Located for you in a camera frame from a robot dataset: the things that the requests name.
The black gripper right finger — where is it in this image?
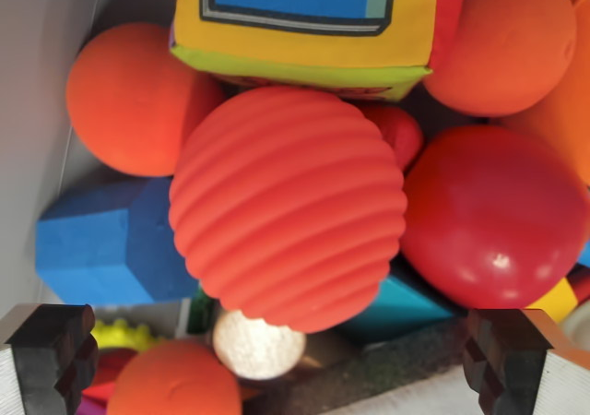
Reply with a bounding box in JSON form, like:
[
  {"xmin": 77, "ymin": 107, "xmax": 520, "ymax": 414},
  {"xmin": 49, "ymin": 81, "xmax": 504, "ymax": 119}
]
[{"xmin": 462, "ymin": 307, "xmax": 590, "ymax": 415}]

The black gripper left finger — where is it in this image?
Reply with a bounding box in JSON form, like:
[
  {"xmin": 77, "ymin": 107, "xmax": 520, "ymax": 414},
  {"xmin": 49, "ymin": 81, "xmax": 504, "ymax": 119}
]
[{"xmin": 0, "ymin": 302, "xmax": 100, "ymax": 415}]

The red ribbed rubber ball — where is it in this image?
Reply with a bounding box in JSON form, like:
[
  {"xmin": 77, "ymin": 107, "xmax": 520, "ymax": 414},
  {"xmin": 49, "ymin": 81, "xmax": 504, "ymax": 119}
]
[{"xmin": 168, "ymin": 86, "xmax": 407, "ymax": 334}]

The grey plastic bin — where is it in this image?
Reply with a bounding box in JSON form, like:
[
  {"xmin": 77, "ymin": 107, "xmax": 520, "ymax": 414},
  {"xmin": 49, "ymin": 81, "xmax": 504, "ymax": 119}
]
[{"xmin": 0, "ymin": 0, "xmax": 466, "ymax": 415}]

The purple toy piece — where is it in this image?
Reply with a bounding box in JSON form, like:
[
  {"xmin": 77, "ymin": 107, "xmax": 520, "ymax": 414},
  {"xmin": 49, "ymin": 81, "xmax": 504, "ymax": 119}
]
[{"xmin": 76, "ymin": 394, "xmax": 110, "ymax": 415}]

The yellow wooden wedge block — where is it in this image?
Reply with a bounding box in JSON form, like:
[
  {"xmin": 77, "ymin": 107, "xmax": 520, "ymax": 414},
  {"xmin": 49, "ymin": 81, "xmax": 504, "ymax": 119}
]
[{"xmin": 525, "ymin": 276, "xmax": 581, "ymax": 325}]

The yellow spiky toy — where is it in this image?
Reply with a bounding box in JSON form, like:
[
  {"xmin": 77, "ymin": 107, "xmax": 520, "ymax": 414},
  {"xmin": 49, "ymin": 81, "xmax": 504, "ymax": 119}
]
[{"xmin": 89, "ymin": 317, "xmax": 162, "ymax": 352}]

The red flat toy piece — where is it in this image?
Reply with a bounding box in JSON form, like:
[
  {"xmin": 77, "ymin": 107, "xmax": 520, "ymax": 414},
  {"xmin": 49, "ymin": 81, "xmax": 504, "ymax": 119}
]
[{"xmin": 569, "ymin": 267, "xmax": 590, "ymax": 303}]

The teal wooden block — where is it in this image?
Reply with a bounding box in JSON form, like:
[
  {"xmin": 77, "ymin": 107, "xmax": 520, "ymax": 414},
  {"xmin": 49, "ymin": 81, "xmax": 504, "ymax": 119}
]
[{"xmin": 334, "ymin": 274, "xmax": 455, "ymax": 345}]

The blue foam octagon block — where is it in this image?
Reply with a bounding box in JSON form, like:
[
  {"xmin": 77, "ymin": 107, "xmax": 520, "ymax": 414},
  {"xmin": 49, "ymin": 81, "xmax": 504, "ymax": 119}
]
[{"xmin": 35, "ymin": 177, "xmax": 202, "ymax": 305}]

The grey foam block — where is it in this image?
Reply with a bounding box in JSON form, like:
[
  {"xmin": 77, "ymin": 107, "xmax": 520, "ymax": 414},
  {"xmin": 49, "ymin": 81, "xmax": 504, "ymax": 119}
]
[{"xmin": 242, "ymin": 317, "xmax": 471, "ymax": 415}]

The dark red glossy ball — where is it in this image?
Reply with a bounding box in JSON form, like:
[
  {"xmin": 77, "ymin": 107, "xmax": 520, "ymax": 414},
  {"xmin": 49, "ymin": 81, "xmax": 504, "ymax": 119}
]
[{"xmin": 399, "ymin": 124, "xmax": 590, "ymax": 310}]

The dark green printed box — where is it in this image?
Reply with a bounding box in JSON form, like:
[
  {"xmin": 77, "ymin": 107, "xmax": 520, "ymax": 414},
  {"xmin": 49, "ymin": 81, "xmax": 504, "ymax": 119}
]
[{"xmin": 186, "ymin": 285, "xmax": 218, "ymax": 336}]

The natural wooden cylinder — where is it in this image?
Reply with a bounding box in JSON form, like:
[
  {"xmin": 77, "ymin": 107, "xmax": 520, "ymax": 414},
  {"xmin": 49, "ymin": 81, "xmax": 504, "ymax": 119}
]
[{"xmin": 211, "ymin": 309, "xmax": 308, "ymax": 382}]

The orange fabric cube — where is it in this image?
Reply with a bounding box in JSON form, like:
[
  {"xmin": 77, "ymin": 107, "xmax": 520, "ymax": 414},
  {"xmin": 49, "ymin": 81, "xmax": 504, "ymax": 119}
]
[{"xmin": 500, "ymin": 0, "xmax": 590, "ymax": 188}]

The yellow fabric ABC cube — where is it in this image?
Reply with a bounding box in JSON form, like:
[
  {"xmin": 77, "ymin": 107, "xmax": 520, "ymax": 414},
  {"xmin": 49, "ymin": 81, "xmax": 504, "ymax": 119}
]
[{"xmin": 169, "ymin": 0, "xmax": 469, "ymax": 103}]

